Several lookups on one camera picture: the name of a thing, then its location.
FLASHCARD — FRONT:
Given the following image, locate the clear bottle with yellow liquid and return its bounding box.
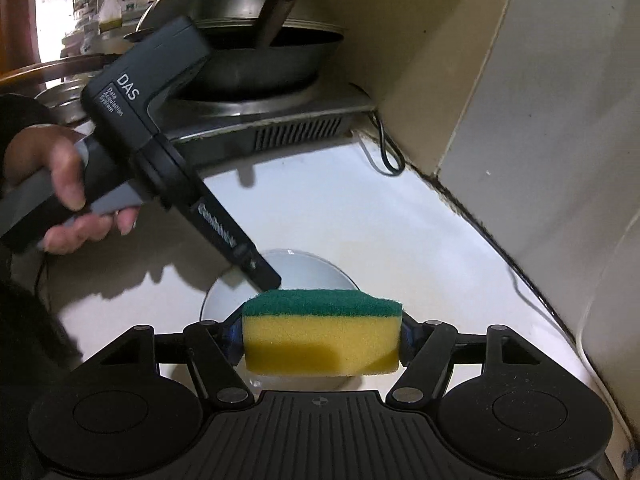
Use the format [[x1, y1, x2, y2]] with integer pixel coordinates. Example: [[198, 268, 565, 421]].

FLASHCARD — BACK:
[[97, 0, 124, 32]]

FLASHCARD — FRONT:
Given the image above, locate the person's left forearm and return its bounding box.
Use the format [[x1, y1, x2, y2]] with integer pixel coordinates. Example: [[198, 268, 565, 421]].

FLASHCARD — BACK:
[[0, 94, 49, 161]]

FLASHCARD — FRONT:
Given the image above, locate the white plate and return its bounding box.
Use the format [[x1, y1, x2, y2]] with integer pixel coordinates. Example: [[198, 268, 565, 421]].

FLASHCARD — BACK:
[[199, 248, 362, 392]]

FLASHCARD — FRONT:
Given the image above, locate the person's left hand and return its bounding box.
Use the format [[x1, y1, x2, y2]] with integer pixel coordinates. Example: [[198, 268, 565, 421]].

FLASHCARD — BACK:
[[1, 124, 139, 256]]

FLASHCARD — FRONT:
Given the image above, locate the dark wok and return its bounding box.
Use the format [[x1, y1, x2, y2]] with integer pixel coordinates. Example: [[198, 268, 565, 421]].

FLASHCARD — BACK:
[[125, 19, 349, 98]]

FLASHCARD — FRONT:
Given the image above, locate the grey metal handle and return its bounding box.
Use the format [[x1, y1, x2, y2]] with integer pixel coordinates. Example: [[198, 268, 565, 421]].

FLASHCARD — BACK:
[[256, 0, 307, 47]]

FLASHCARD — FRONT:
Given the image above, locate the stack of steel dishes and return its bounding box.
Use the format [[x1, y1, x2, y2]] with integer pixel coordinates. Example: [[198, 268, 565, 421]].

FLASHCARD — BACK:
[[34, 76, 97, 127]]

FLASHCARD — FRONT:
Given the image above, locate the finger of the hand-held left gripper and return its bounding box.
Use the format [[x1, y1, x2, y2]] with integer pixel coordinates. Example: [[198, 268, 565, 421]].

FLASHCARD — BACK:
[[238, 254, 284, 292]]

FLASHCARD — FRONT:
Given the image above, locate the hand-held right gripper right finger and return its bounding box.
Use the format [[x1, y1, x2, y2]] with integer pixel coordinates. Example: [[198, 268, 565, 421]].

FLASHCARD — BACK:
[[388, 311, 544, 407]]

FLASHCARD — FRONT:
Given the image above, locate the green and yellow sponge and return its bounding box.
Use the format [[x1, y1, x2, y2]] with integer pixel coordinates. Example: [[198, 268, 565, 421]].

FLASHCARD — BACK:
[[241, 287, 405, 377]]

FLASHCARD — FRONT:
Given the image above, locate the steel gas stove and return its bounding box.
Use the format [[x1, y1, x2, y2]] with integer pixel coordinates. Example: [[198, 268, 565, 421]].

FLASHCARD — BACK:
[[164, 79, 379, 155]]

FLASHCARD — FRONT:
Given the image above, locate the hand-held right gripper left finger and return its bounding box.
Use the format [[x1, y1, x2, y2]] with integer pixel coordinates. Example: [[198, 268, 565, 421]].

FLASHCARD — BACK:
[[95, 311, 256, 406]]

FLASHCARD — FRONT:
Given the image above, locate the brown wooden rail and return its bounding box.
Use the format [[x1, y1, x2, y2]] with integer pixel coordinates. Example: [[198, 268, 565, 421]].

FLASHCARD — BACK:
[[0, 53, 122, 87]]

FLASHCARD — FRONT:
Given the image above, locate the black cable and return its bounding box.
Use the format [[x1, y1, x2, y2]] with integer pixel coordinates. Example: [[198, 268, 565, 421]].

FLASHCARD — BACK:
[[369, 109, 582, 337]]

